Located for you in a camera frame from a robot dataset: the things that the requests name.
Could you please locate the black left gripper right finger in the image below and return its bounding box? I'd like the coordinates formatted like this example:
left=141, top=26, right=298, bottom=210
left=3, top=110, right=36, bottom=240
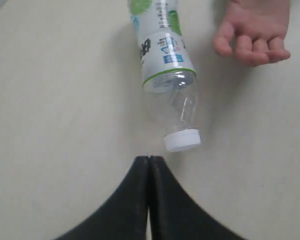
left=148, top=156, right=243, bottom=240

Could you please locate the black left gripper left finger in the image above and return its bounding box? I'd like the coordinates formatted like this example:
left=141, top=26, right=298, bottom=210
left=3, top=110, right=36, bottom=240
left=58, top=156, right=150, bottom=240

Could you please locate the clear bottle green lime label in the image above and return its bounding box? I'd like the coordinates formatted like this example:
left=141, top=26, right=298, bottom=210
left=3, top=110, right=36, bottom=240
left=127, top=0, right=201, bottom=152

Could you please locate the open human hand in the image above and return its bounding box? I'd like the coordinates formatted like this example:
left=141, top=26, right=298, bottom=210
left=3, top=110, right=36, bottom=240
left=213, top=0, right=291, bottom=67

